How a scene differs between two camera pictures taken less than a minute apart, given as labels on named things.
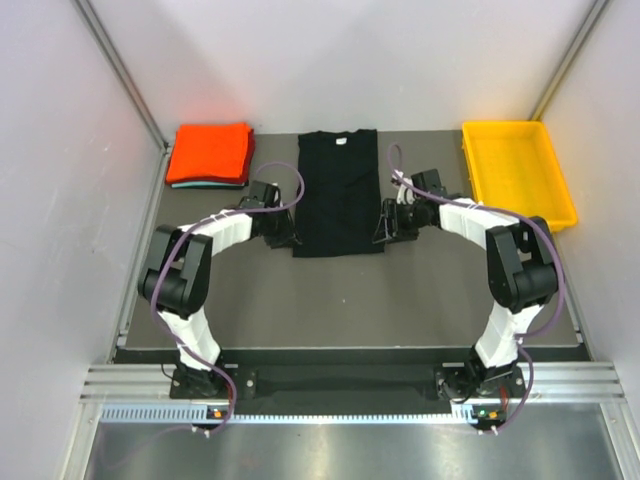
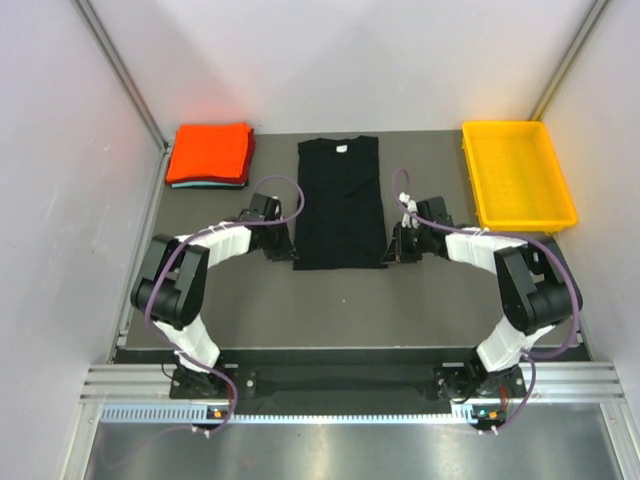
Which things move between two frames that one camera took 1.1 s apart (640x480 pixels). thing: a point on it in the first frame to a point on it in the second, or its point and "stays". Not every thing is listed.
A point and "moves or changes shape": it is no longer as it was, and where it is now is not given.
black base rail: (418, 392) stays
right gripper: (388, 213) to (397, 252)
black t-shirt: (338, 199) moves or changes shape
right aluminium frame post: (596, 12) stays
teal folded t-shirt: (206, 184) stays
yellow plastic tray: (514, 166) stays
